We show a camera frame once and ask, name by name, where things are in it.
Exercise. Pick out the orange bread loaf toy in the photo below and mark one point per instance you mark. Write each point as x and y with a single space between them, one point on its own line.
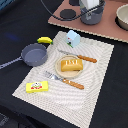
71 65

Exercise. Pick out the grey pan with handle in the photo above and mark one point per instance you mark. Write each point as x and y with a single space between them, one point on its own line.
33 55

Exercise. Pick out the yellow toy banana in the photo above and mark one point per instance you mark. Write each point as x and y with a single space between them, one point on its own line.
44 40

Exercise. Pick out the yellow butter box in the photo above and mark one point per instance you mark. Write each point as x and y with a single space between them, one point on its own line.
36 87

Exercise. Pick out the dark grey pot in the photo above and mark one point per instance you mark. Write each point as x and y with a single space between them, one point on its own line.
92 16

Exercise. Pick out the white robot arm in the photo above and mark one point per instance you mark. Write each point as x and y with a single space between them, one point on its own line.
88 4

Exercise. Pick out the round wooden plate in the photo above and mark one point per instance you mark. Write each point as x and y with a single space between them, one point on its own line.
66 74

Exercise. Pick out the beige woven placemat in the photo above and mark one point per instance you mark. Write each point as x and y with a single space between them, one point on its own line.
72 105

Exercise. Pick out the salmon pink board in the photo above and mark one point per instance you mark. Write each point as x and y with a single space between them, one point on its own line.
107 27

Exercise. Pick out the beige bowl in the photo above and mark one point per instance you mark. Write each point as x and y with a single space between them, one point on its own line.
122 15

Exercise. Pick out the fork with wooden handle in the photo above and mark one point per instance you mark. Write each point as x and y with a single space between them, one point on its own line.
66 81

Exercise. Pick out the knife with wooden handle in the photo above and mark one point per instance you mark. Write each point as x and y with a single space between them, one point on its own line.
79 56

